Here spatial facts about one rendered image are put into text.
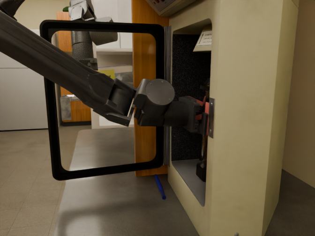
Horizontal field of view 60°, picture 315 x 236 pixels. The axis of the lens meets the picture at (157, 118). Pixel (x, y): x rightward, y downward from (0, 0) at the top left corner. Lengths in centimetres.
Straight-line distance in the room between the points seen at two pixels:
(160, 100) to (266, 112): 19
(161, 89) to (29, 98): 503
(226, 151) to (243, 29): 21
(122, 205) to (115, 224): 8
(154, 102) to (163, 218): 29
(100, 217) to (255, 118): 41
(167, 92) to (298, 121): 57
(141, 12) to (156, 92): 35
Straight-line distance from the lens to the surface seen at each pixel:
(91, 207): 73
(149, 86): 52
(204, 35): 59
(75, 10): 86
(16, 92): 553
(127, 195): 77
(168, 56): 76
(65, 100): 69
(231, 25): 48
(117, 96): 57
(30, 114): 554
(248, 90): 49
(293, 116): 100
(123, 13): 174
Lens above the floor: 130
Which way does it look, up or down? 12 degrees down
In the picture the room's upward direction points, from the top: straight up
